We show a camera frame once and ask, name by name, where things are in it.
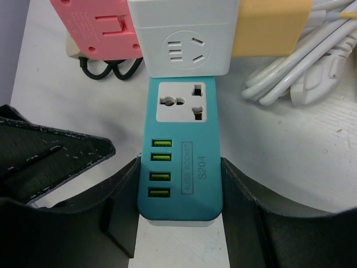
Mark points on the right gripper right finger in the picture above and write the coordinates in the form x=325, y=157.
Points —
x=265, y=229

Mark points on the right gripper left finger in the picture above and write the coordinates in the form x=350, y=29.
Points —
x=96, y=228

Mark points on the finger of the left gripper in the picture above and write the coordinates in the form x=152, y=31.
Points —
x=36, y=160

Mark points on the teal USB power strip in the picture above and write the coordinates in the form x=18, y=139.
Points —
x=180, y=177

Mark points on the beige power strip red sockets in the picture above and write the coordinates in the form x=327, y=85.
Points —
x=72, y=49

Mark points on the pink plug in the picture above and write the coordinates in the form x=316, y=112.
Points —
x=102, y=29

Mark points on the white power strip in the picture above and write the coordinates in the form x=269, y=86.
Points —
x=182, y=38

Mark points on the yellow charger with cable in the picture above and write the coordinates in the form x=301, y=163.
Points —
x=269, y=27

